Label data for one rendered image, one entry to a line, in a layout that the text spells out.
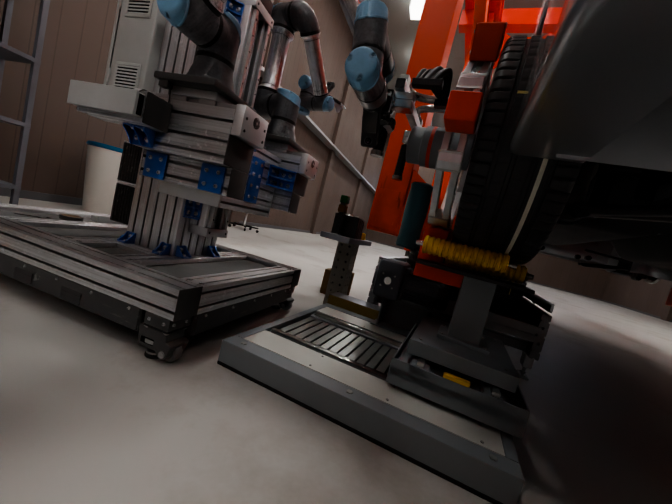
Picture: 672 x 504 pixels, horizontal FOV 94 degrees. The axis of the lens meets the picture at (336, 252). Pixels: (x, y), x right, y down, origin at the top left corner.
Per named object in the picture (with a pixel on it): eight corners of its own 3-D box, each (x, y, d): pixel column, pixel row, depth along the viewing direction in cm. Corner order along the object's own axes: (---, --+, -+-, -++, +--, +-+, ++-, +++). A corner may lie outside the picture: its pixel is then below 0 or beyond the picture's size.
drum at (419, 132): (465, 167, 101) (477, 124, 100) (401, 158, 109) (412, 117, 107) (465, 178, 114) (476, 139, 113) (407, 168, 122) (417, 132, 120)
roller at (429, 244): (515, 276, 88) (521, 257, 88) (412, 250, 99) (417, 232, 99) (512, 275, 94) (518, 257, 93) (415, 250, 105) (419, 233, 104)
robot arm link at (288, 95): (285, 115, 140) (292, 85, 139) (263, 114, 147) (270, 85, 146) (301, 126, 150) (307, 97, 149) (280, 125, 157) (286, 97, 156)
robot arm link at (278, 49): (265, 114, 146) (292, -7, 141) (244, 113, 153) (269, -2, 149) (282, 124, 156) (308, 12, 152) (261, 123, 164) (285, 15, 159)
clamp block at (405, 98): (410, 108, 95) (414, 90, 95) (382, 105, 99) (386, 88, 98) (412, 114, 100) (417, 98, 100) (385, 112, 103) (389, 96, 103)
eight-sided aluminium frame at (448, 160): (444, 222, 84) (503, 13, 79) (420, 217, 86) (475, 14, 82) (451, 235, 134) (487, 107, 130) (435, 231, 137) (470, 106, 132)
